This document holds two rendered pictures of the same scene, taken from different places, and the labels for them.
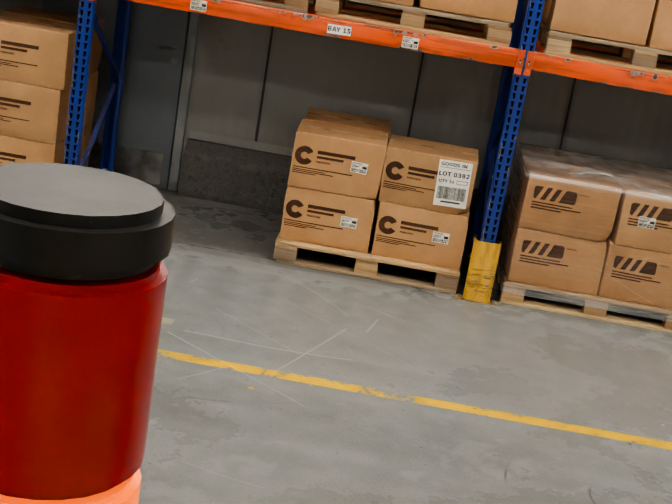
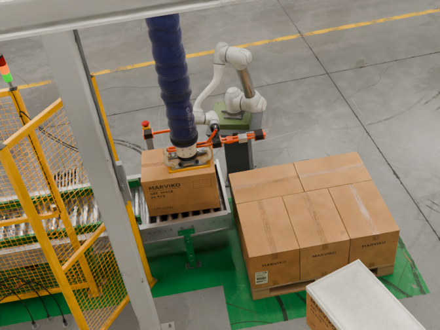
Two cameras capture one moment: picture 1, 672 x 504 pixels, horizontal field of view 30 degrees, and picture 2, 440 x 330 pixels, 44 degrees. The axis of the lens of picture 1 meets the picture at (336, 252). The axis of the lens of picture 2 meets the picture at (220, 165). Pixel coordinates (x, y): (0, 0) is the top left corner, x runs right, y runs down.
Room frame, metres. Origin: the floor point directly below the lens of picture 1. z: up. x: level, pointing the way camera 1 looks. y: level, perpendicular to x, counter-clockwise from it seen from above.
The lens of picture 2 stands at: (-2.89, -0.72, 3.84)
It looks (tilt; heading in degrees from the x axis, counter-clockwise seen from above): 40 degrees down; 352
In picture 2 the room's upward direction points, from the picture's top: 7 degrees counter-clockwise
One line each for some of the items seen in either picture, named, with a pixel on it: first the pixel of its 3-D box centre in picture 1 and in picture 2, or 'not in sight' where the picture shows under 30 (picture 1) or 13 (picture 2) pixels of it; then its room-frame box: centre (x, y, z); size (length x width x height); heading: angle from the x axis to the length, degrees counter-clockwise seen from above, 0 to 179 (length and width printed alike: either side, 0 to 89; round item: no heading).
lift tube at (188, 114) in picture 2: not in sight; (174, 84); (0.63, -0.96, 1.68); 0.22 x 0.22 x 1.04
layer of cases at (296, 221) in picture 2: not in sight; (307, 216); (0.25, -1.87, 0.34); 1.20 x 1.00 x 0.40; 86
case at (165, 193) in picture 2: not in sight; (180, 179); (0.64, -0.87, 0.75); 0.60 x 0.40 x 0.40; 82
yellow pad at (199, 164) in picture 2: not in sight; (188, 164); (0.54, -0.96, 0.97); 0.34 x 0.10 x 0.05; 85
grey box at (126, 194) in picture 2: not in sight; (110, 183); (-0.25, -0.41, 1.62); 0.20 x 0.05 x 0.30; 86
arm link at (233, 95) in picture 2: not in sight; (234, 99); (1.30, -1.53, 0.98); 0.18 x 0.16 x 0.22; 51
